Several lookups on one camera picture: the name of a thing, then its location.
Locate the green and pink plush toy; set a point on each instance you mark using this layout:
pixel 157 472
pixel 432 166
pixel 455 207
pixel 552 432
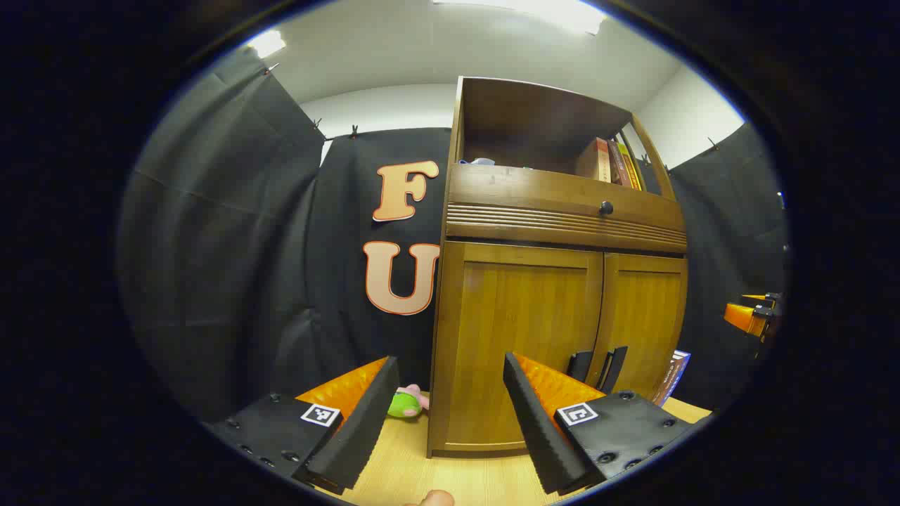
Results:
pixel 404 405

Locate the dark red book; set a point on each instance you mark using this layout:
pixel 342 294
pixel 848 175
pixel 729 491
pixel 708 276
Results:
pixel 619 165

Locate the pale small object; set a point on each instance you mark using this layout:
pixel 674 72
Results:
pixel 482 161

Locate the white and purple book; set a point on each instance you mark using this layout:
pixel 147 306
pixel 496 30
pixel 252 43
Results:
pixel 672 376

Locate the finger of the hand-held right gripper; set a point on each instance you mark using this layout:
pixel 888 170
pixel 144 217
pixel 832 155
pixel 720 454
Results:
pixel 745 318

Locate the long ceiling light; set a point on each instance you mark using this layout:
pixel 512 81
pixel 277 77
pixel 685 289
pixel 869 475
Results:
pixel 534 10

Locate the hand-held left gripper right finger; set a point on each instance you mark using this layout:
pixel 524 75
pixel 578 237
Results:
pixel 534 429

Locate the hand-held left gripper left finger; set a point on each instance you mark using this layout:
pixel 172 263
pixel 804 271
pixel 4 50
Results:
pixel 365 422

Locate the black drawer knob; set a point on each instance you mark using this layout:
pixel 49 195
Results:
pixel 606 208

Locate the tan book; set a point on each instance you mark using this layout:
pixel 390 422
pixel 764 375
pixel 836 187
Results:
pixel 594 160

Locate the wooden cabinet drawer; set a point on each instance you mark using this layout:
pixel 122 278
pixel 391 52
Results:
pixel 527 197

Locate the small ceiling light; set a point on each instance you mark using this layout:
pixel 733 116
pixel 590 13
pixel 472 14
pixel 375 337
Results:
pixel 267 43

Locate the yellow book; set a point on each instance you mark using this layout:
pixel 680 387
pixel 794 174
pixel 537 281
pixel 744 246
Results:
pixel 631 170

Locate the wooden double-door shoe cabinet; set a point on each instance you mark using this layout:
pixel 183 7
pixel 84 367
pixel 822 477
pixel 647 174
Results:
pixel 527 112

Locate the black backdrop cloth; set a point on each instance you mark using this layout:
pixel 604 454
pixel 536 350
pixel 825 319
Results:
pixel 225 246

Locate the wooden shoe cabinet door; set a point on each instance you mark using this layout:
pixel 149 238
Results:
pixel 647 316
pixel 506 316

